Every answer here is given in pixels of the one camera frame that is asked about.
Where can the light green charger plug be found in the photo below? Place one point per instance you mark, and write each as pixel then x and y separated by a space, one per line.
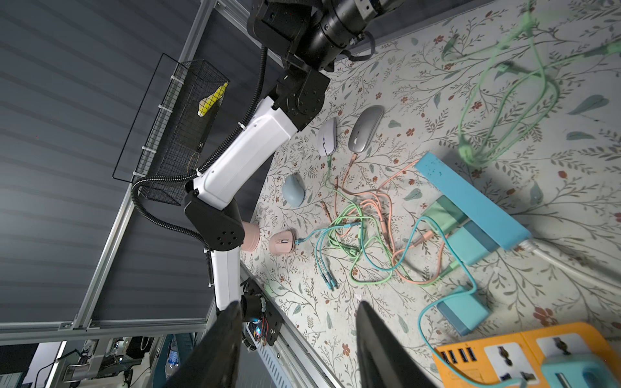
pixel 446 217

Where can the white wireless mouse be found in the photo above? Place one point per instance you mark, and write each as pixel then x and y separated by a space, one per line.
pixel 327 138

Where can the light blue wireless mouse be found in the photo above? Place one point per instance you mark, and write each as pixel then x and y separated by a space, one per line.
pixel 293 190

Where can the black wire wall basket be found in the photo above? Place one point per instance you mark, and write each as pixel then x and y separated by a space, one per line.
pixel 166 137

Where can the orange power strip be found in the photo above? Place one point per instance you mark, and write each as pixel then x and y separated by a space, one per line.
pixel 519 355

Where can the pink pen cup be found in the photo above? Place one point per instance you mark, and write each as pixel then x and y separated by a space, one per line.
pixel 251 237

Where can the silver grey wireless mouse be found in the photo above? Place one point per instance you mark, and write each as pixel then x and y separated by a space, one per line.
pixel 365 128

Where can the blue power strip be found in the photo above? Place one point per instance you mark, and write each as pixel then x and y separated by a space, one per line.
pixel 503 229

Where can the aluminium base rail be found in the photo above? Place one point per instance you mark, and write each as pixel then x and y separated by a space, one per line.
pixel 289 359

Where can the blue-grey charger plug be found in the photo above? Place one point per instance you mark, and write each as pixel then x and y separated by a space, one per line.
pixel 464 311

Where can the teal charger plug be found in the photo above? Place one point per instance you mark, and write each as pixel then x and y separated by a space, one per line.
pixel 471 243

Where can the teal charger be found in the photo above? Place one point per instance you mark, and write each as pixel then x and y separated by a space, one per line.
pixel 578 371

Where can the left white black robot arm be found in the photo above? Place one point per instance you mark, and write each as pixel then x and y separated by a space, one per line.
pixel 308 36

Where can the pink wireless mouse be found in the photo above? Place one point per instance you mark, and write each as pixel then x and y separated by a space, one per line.
pixel 282 243

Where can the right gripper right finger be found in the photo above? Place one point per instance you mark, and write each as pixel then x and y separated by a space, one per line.
pixel 383 361

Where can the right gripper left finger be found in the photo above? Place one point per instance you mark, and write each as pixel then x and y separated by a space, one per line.
pixel 215 361

